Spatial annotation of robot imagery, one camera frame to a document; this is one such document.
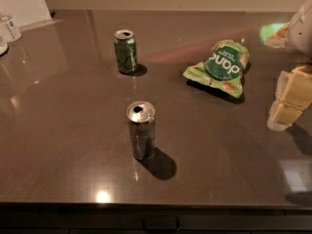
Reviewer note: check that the white container at left edge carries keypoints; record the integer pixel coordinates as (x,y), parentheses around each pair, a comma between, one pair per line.
(3,46)

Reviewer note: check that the silver redbull can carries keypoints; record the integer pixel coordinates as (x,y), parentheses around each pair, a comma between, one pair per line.
(141,118)

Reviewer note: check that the clear plastic water bottle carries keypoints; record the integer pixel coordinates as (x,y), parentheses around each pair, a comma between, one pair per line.
(9,31)

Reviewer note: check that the black drawer handle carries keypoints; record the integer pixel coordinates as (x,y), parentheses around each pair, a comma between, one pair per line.
(160,224)

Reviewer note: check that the green soda can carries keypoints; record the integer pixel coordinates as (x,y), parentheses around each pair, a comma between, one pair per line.
(125,50)

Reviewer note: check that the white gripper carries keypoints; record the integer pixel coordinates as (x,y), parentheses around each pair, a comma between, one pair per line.
(301,28)

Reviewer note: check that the green rice chip bag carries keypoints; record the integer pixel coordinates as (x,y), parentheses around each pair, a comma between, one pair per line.
(223,70)

